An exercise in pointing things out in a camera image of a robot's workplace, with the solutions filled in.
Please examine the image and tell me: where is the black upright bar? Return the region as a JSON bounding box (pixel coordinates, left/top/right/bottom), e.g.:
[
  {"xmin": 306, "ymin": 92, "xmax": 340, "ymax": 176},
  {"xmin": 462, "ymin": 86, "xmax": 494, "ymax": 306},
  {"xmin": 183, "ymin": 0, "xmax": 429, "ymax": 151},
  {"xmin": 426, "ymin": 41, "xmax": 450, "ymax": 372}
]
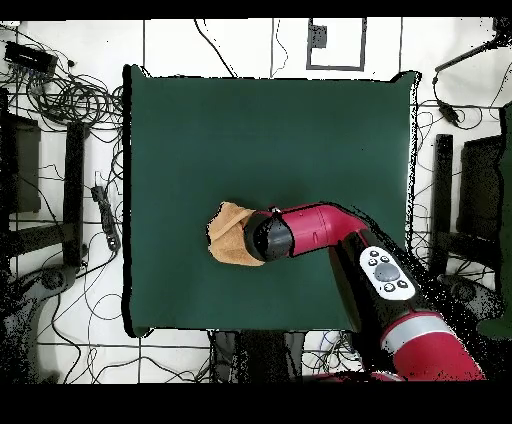
[
  {"xmin": 429, "ymin": 133, "xmax": 454, "ymax": 276},
  {"xmin": 62, "ymin": 121, "xmax": 88, "ymax": 268}
]

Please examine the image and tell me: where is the dark green tablecloth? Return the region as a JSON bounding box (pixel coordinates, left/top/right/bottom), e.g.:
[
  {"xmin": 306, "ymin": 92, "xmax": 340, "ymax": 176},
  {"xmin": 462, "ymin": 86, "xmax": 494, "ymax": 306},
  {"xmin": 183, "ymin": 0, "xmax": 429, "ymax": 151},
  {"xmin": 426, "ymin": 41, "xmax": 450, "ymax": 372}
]
[{"xmin": 121, "ymin": 63, "xmax": 421, "ymax": 339}]

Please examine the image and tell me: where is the black power adapter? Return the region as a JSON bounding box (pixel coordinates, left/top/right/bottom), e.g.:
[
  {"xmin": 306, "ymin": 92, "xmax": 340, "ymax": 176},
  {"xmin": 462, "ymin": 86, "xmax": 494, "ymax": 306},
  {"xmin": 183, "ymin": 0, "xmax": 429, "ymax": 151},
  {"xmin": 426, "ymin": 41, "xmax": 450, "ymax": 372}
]
[{"xmin": 436, "ymin": 99, "xmax": 462, "ymax": 128}]

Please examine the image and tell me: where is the black power strip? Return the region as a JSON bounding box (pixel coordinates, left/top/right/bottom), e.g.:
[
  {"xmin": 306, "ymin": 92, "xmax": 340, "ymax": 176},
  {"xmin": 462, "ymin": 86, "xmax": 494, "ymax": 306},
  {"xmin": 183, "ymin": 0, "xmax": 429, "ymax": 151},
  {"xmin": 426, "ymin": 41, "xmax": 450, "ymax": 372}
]
[{"xmin": 90, "ymin": 184, "xmax": 122, "ymax": 252}]

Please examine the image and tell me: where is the black tripod leg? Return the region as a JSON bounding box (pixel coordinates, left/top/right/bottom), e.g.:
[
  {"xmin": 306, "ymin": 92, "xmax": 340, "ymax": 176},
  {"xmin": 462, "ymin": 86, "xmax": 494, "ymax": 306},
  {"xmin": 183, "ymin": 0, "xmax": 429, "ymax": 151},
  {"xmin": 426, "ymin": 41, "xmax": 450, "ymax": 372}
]
[{"xmin": 434, "ymin": 16, "xmax": 512, "ymax": 74}]

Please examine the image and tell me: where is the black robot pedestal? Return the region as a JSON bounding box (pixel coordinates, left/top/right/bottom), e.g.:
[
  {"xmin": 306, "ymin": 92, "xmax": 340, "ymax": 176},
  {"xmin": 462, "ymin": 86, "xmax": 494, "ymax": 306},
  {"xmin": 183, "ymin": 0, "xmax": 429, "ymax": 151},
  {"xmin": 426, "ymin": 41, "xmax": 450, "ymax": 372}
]
[{"xmin": 208, "ymin": 329, "xmax": 308, "ymax": 383}]

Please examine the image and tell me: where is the black box device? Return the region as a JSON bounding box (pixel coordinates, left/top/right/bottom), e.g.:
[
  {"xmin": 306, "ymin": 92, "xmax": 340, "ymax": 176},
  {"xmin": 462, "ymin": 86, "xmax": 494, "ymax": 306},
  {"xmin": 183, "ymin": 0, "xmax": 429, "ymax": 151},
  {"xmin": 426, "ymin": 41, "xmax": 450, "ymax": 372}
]
[{"xmin": 3, "ymin": 40, "xmax": 59, "ymax": 76}]

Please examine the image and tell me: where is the black flat panel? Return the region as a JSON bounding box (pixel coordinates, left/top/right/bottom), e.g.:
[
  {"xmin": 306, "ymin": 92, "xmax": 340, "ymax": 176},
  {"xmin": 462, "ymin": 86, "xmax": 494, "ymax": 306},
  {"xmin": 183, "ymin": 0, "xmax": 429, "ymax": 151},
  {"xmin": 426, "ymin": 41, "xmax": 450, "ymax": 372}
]
[
  {"xmin": 0, "ymin": 113, "xmax": 42, "ymax": 215},
  {"xmin": 457, "ymin": 135, "xmax": 506, "ymax": 241}
]

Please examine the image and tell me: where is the tan terry towel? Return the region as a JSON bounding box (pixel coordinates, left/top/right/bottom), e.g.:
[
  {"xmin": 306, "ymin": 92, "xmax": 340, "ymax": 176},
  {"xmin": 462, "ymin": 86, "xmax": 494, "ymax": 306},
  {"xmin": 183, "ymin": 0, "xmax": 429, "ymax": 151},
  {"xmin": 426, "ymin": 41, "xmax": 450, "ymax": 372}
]
[{"xmin": 206, "ymin": 200, "xmax": 266, "ymax": 268}]

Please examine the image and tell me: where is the black cable tangle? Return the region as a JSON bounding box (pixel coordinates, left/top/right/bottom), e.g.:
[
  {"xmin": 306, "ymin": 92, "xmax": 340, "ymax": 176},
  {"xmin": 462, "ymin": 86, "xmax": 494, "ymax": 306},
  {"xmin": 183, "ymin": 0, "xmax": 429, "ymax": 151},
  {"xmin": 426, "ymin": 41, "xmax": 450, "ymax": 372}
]
[{"xmin": 0, "ymin": 23, "xmax": 125, "ymax": 133}]

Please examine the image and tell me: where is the grey square frame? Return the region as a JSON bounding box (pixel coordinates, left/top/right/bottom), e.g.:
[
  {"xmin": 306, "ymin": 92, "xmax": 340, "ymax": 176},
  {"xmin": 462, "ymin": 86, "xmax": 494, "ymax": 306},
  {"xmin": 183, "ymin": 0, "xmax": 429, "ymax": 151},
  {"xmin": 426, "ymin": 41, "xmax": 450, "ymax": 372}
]
[{"xmin": 306, "ymin": 17, "xmax": 368, "ymax": 72}]

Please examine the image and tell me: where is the black crossbar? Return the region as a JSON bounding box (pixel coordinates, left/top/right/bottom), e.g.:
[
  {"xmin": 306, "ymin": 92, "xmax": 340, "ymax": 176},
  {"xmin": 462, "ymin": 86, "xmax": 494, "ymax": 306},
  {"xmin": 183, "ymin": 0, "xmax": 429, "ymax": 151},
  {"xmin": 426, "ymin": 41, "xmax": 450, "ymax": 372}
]
[
  {"xmin": 0, "ymin": 221, "xmax": 67, "ymax": 259},
  {"xmin": 451, "ymin": 229, "xmax": 503, "ymax": 267}
]

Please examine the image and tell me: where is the small grey square plate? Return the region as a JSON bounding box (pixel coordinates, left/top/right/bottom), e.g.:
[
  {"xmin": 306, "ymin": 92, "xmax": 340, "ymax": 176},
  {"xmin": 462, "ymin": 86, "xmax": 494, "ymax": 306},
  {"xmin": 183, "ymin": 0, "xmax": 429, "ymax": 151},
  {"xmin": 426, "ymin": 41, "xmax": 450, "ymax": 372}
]
[{"xmin": 307, "ymin": 24, "xmax": 328, "ymax": 49}]

